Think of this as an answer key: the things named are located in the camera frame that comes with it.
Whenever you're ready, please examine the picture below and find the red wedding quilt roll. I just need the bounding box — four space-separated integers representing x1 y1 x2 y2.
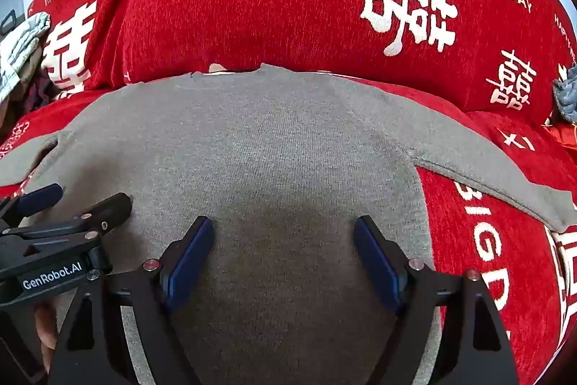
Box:
29 0 576 124

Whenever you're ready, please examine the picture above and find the grey knit sweater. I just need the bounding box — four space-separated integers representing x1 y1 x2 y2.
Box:
0 62 577 385

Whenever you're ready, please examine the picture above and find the person's left hand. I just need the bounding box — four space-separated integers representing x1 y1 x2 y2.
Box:
34 302 58 372

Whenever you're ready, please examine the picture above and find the white patterned folded cloth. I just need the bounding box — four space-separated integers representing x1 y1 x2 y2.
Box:
1 12 51 102

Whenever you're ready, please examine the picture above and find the dark plaid cloth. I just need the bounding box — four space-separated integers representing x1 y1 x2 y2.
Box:
10 65 57 118

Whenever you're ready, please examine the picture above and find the red wedding bed cover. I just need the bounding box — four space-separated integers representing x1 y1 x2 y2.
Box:
0 73 577 385

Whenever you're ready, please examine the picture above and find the grey fleece towel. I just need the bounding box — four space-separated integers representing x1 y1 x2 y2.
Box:
552 65 577 124

